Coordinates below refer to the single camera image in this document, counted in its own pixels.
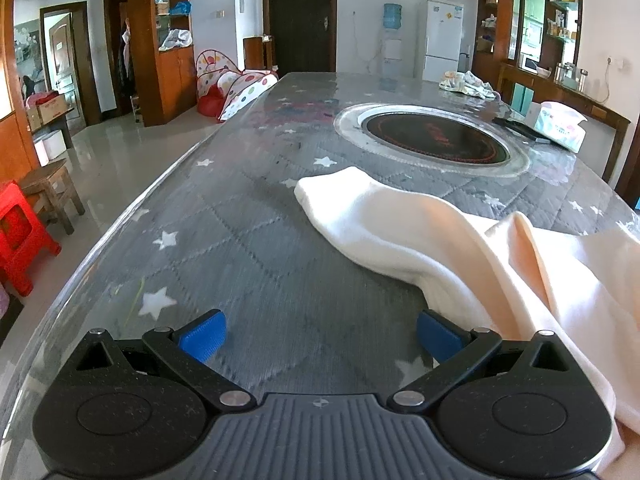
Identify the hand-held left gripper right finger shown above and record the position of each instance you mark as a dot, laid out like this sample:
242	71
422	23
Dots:
440	336

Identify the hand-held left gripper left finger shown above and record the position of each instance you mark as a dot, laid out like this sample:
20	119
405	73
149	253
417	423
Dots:
202	336

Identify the cream white garment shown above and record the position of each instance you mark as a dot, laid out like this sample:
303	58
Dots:
400	230

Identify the grey star-print table cover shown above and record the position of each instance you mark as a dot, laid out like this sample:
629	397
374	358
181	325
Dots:
250	240

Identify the round built-in cooktop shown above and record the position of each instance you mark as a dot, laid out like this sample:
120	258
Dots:
435	135

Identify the red plastic stool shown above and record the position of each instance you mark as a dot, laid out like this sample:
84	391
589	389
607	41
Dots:
20	240

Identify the flat black notebook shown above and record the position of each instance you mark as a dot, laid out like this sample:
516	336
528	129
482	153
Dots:
515	127

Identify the small wooden stool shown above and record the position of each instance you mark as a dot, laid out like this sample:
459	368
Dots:
47	175

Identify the soft tissue pack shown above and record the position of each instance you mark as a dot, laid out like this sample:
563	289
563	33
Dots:
557	127

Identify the white storage box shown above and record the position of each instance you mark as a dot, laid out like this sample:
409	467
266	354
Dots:
50	146

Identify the polka-dot play tent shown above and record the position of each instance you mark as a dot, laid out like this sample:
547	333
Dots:
240	90

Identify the crumpled printed plastic bag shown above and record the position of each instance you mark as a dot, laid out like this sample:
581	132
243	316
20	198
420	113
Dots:
467	85

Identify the tall wooden display cabinet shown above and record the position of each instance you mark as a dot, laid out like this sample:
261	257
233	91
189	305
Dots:
172	85

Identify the cardboard box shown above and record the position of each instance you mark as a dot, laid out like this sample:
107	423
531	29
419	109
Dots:
50	107

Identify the wooden console table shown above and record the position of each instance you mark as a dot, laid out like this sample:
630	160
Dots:
575	95

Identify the low wooden cabinet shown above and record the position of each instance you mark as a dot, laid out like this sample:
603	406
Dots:
257	55

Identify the hanging coats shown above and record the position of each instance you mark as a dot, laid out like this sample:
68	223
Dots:
125	60

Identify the white water dispenser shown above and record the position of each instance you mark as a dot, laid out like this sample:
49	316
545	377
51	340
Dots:
392	52

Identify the glass jar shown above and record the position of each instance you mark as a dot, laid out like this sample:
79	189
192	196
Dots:
564	72
583	76

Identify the white refrigerator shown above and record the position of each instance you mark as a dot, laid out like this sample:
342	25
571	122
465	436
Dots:
442	40

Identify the panelled room door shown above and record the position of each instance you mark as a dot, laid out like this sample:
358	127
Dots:
65	70

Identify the wooden glass shelf cabinet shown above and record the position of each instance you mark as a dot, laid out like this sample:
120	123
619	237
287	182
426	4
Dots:
505	20

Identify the blue water bottle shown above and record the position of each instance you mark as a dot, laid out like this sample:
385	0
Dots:
392	16

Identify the dark wooden door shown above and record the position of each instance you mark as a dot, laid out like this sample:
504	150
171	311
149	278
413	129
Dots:
300	20

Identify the flower wall painting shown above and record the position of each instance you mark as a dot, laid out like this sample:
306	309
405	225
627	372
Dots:
27	55

